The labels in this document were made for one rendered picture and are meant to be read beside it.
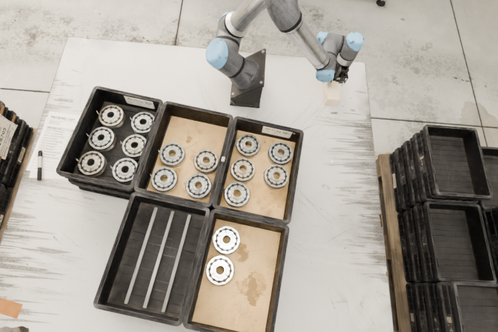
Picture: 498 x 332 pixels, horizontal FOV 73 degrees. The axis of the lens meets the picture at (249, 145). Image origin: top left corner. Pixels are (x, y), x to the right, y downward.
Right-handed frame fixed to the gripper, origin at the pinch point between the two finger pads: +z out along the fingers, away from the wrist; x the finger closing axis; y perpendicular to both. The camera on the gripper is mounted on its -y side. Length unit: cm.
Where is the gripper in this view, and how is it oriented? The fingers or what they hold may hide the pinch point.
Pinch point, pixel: (330, 81)
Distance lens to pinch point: 182.6
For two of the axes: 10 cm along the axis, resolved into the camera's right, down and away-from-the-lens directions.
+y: -0.2, 9.2, -3.9
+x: 10.0, 0.5, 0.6
